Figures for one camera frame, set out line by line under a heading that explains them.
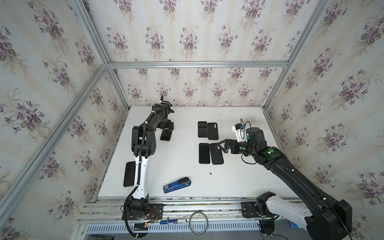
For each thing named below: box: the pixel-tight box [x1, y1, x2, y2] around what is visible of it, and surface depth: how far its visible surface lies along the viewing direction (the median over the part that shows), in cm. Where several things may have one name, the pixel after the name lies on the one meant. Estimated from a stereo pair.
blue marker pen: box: [159, 218, 187, 225], surface depth 71 cm
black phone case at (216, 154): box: [210, 143, 224, 165], surface depth 93 cm
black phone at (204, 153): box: [199, 143, 211, 164], surface depth 97 cm
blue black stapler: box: [163, 177, 192, 194], surface depth 80 cm
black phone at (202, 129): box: [198, 121, 208, 138], surface depth 108 cm
